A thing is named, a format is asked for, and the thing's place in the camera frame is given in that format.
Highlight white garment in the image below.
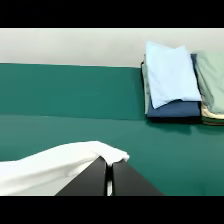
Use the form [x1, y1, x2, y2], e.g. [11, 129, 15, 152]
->
[0, 140, 131, 197]

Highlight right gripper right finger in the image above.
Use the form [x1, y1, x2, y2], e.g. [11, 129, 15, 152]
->
[111, 159, 164, 197]

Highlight cream garment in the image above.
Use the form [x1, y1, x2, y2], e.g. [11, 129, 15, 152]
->
[200, 103, 224, 121]

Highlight pale green garment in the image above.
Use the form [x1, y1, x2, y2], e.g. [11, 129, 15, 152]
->
[194, 50, 224, 115]

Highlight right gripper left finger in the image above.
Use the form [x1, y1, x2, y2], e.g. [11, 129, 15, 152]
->
[55, 156, 108, 197]

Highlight light blue garment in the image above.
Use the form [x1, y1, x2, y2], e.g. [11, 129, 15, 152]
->
[144, 40, 203, 110]

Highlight grey-green garment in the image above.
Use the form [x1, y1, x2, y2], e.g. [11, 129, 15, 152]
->
[140, 61, 152, 115]

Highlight dark blue garment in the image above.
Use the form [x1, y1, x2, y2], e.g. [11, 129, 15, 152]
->
[146, 53, 202, 119]

